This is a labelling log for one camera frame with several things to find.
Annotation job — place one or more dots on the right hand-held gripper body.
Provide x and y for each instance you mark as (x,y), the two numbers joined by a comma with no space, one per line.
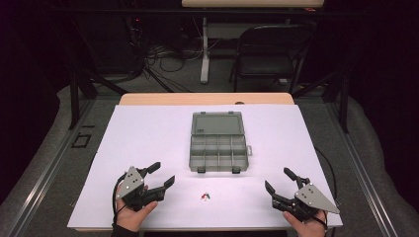
(311,197)

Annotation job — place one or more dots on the black folding chair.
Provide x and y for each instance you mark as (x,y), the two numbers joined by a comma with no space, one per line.
(267,62)

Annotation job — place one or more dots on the black metal stand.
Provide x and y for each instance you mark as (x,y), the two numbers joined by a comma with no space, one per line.
(74,98)
(344,102)

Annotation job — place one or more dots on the black tape square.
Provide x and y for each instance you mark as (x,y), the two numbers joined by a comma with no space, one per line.
(81,140)

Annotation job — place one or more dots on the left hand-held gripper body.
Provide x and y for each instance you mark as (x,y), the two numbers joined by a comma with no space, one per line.
(131,184)

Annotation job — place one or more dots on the white table mat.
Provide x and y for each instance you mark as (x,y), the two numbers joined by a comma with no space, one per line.
(148,138)

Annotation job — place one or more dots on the person's right hand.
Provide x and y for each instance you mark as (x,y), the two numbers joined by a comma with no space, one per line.
(309,228)

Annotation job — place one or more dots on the wooden table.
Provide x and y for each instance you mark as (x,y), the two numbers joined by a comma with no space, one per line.
(197,98)

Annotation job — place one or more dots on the grey clear plastic organizer box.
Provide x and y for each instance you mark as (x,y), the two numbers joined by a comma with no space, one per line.
(217,124)

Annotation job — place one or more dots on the person's left hand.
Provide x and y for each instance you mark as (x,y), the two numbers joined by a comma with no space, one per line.
(131,219)

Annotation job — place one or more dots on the white table leg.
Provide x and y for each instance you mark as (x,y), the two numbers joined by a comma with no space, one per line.
(205,56)

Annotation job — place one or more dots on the person's black sleeve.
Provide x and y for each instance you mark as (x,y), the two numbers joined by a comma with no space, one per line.
(123,232)

